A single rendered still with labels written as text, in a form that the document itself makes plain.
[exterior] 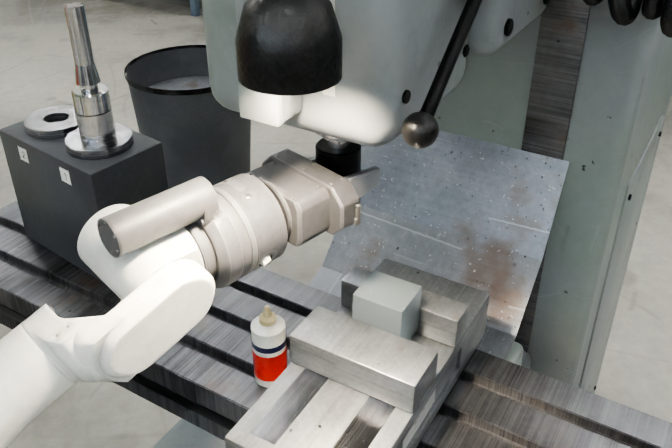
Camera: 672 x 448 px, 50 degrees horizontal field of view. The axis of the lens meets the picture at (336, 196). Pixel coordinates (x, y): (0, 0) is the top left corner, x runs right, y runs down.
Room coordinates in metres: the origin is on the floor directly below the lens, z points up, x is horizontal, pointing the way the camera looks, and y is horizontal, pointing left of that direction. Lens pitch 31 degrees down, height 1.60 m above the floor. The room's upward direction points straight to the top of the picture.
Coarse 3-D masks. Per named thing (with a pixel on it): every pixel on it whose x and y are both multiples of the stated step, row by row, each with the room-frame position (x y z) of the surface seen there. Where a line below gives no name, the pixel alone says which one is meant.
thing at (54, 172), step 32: (32, 128) 0.91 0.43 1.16; (64, 128) 0.91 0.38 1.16; (128, 128) 0.91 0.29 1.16; (32, 160) 0.89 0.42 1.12; (64, 160) 0.84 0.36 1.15; (96, 160) 0.84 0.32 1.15; (128, 160) 0.85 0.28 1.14; (160, 160) 0.89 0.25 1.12; (32, 192) 0.90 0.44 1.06; (64, 192) 0.85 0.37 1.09; (96, 192) 0.81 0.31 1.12; (128, 192) 0.84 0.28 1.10; (160, 192) 0.89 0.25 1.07; (32, 224) 0.92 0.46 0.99; (64, 224) 0.86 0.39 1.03; (64, 256) 0.87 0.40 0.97
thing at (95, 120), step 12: (108, 96) 0.89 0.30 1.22; (84, 108) 0.86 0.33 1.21; (96, 108) 0.87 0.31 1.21; (108, 108) 0.88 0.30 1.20; (84, 120) 0.87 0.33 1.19; (96, 120) 0.87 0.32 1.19; (108, 120) 0.88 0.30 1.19; (84, 132) 0.87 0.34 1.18; (96, 132) 0.87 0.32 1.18; (108, 132) 0.88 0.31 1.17
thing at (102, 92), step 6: (102, 84) 0.90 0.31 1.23; (72, 90) 0.88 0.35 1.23; (78, 90) 0.88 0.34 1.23; (96, 90) 0.88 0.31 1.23; (102, 90) 0.88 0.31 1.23; (108, 90) 0.89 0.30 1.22; (72, 96) 0.88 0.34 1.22; (78, 96) 0.87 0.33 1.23; (84, 96) 0.87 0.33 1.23; (90, 96) 0.87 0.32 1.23; (96, 96) 0.87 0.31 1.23; (102, 96) 0.88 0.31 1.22; (84, 102) 0.86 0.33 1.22; (90, 102) 0.87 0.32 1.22
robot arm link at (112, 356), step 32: (160, 288) 0.44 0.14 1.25; (192, 288) 0.46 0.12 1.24; (32, 320) 0.43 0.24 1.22; (64, 320) 0.43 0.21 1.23; (96, 320) 0.42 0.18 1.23; (128, 320) 0.42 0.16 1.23; (160, 320) 0.44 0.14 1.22; (192, 320) 0.46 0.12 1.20; (64, 352) 0.41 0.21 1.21; (96, 352) 0.41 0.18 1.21; (128, 352) 0.42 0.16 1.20; (160, 352) 0.44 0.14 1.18
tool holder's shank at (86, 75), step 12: (72, 12) 0.88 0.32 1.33; (84, 12) 0.89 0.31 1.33; (72, 24) 0.88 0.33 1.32; (84, 24) 0.88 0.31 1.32; (72, 36) 0.88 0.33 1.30; (84, 36) 0.88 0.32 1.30; (72, 48) 0.88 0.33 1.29; (84, 48) 0.88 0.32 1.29; (84, 60) 0.88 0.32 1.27; (84, 72) 0.88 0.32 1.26; (96, 72) 0.89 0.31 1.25; (84, 84) 0.87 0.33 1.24; (96, 84) 0.89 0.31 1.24
